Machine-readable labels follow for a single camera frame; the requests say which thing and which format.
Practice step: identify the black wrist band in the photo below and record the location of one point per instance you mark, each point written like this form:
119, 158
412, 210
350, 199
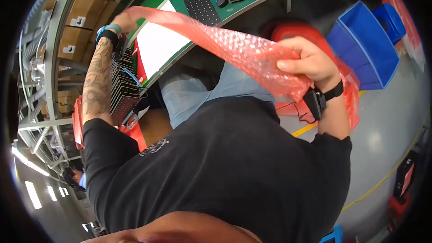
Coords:
317, 99
109, 37

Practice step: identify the red sheet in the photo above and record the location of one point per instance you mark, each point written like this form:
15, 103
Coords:
140, 65

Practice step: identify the red plastic crate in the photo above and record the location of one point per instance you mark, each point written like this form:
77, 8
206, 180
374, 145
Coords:
78, 125

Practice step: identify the person's legs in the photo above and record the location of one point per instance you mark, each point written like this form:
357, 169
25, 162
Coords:
189, 91

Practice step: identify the person's left hand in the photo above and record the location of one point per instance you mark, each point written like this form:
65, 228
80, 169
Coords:
123, 23

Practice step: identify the pink bubble wrap sheet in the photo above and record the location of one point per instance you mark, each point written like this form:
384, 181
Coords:
236, 50

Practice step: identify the stack of black LED panels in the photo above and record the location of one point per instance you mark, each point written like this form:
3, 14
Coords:
125, 91

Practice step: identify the white paper sheet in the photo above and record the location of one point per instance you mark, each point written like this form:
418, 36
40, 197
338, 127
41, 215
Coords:
158, 47

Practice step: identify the red plastic stool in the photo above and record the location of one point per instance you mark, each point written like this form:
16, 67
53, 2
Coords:
300, 30

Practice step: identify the pink bubble wrap roll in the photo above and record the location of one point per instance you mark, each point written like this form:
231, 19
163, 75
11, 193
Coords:
403, 17

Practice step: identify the person's right hand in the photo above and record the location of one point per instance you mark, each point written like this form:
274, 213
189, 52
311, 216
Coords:
317, 64

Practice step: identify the blue plastic object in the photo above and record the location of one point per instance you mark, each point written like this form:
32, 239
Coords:
332, 235

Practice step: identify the large blue plastic bin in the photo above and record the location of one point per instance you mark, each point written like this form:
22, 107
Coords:
368, 50

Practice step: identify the black dotted LED panel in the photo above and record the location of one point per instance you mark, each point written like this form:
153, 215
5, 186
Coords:
200, 4

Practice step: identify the stack of cardboard boxes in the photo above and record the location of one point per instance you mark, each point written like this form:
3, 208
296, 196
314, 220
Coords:
77, 23

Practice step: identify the person's left fingers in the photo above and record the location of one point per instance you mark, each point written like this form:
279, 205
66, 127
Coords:
131, 20

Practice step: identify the person's body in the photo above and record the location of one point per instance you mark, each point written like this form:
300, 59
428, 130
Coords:
219, 168

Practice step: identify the grey metal conveyor frame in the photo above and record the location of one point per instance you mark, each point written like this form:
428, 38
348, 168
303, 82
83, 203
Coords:
50, 74

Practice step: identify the black red floor device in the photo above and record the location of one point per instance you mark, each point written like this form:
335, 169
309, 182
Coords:
405, 175

